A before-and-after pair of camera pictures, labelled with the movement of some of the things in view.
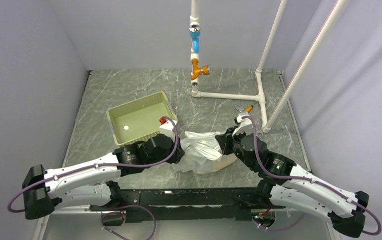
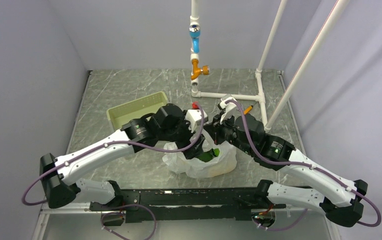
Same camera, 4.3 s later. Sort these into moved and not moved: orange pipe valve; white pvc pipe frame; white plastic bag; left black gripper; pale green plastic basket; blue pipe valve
Moved: white plastic bag; left black gripper
Not moved: orange pipe valve; white pvc pipe frame; blue pipe valve; pale green plastic basket
